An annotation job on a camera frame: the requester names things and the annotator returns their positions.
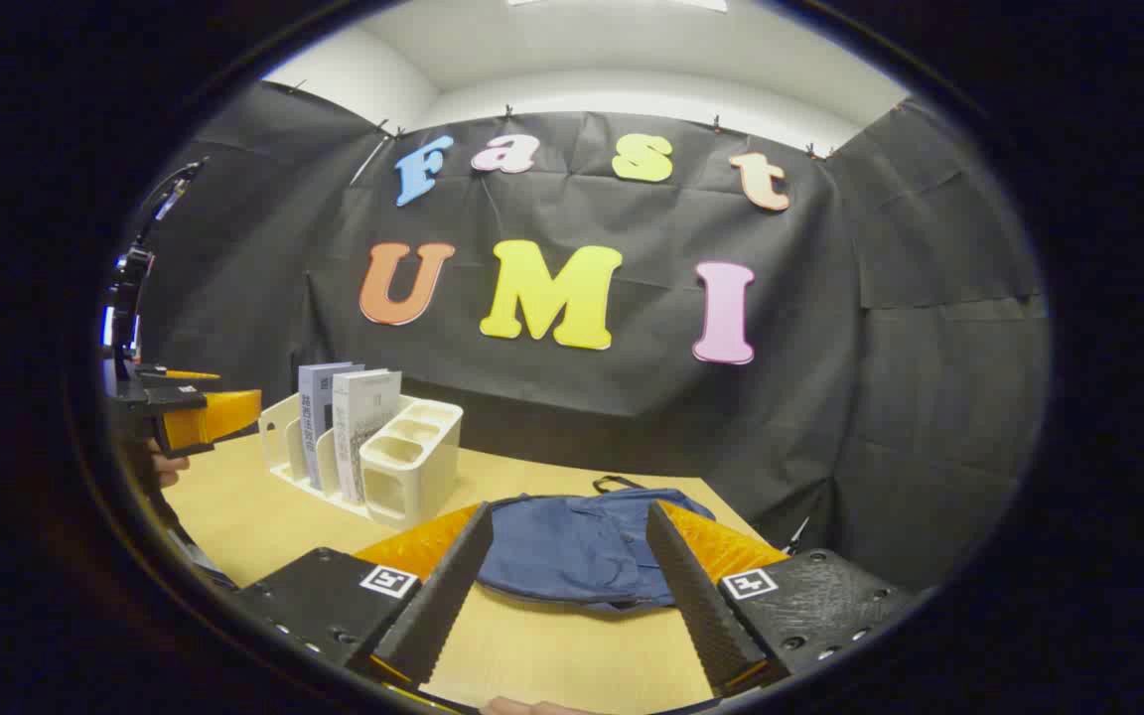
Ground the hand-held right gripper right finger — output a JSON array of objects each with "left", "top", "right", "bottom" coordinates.
[{"left": 645, "top": 500, "right": 916, "bottom": 698}]

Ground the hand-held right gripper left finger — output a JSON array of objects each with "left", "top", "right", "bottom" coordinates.
[{"left": 234, "top": 501, "right": 496, "bottom": 691}]

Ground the white plastic bookshelf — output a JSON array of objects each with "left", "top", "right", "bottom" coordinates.
[{"left": 259, "top": 390, "right": 464, "bottom": 529}]

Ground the blue schoolbag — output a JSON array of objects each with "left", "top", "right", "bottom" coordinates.
[{"left": 476, "top": 475, "right": 717, "bottom": 612}]

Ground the blue-grey book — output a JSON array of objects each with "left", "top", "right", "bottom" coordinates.
[{"left": 297, "top": 361, "right": 366, "bottom": 493}]

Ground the white-grey book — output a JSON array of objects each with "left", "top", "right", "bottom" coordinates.
[{"left": 332, "top": 368, "right": 404, "bottom": 505}]

